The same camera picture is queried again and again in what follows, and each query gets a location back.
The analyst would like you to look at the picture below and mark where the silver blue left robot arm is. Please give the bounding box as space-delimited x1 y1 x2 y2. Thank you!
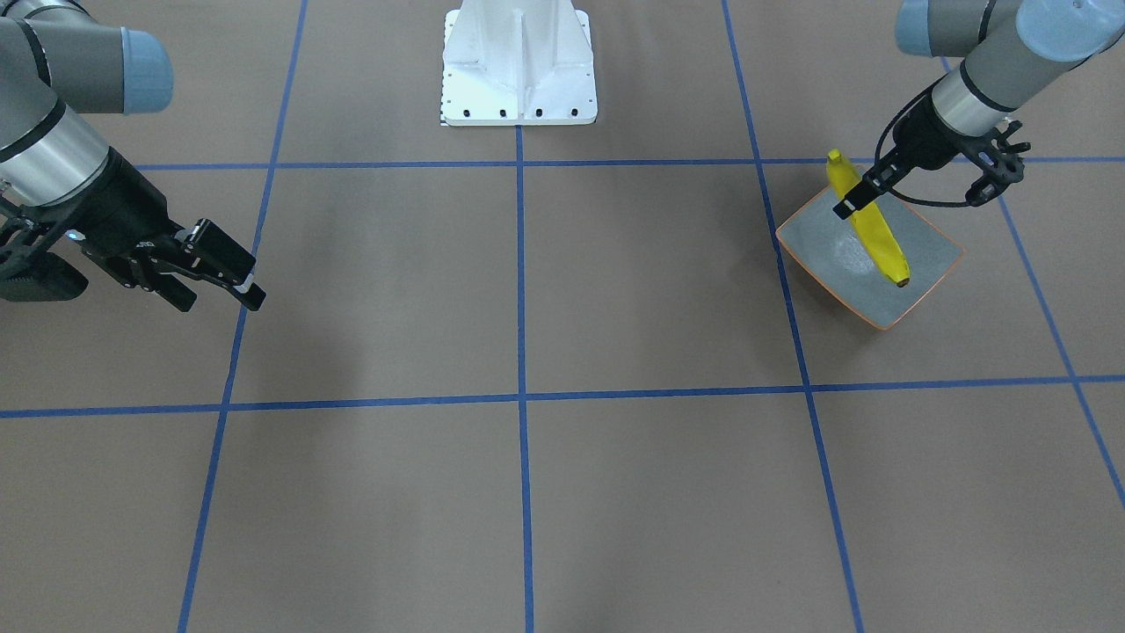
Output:
833 1 1124 219

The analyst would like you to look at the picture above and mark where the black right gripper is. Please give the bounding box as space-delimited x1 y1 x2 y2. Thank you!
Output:
37 150 266 313

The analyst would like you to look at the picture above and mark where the grey square plate orange rim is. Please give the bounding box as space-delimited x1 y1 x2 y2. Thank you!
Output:
776 187 964 331

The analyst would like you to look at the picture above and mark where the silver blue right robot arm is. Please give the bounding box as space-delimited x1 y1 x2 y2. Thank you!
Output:
1 1 266 311

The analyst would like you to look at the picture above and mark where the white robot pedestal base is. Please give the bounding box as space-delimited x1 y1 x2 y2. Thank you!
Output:
439 1 599 127

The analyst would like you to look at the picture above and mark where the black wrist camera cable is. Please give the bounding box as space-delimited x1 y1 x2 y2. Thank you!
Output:
875 94 977 210

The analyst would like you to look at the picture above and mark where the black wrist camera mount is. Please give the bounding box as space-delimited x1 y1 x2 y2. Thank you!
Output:
1 199 88 302
957 120 1031 206

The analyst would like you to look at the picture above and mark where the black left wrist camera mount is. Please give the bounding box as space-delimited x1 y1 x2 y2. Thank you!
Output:
957 120 1031 206

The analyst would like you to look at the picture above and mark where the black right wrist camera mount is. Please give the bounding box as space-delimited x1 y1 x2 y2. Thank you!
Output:
1 199 88 302

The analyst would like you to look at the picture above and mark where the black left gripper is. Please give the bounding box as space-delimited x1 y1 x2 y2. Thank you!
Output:
831 103 971 220

